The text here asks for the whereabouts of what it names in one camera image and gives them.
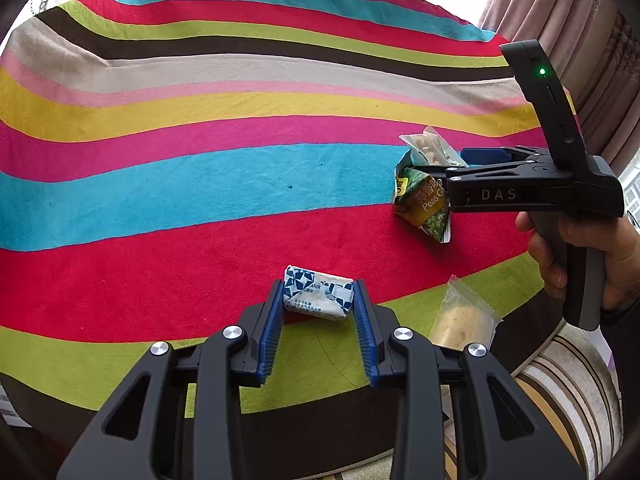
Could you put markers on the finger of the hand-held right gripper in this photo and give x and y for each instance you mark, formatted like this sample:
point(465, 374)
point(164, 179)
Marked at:
point(485, 154)
point(440, 170)

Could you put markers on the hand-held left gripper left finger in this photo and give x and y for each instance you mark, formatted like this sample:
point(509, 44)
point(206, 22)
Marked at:
point(270, 332)

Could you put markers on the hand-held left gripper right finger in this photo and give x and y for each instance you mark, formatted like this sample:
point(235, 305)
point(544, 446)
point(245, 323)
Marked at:
point(365, 332)

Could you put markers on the white nut packet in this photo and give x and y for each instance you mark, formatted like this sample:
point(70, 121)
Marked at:
point(432, 147)

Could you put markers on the green pea snack packet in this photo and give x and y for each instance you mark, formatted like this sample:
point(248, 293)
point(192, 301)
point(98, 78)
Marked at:
point(425, 205)

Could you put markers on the blue and white candy packet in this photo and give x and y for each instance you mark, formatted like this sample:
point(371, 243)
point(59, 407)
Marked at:
point(320, 295)

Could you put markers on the person's right hand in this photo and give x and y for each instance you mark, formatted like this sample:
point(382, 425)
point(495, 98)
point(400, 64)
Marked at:
point(620, 260)

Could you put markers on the lace sheer curtain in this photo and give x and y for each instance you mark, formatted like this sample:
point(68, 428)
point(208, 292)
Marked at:
point(632, 190)

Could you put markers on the clear cake packet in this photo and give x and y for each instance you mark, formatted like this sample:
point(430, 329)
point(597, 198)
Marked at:
point(465, 320)

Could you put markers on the brown curtain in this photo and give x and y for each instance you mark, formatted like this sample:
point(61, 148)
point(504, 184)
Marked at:
point(575, 10)

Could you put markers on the brown striped towel blanket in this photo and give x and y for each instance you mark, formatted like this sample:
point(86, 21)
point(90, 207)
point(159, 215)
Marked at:
point(560, 385)

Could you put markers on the rainbow striped tablecloth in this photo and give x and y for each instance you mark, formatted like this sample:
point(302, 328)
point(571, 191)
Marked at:
point(200, 110)

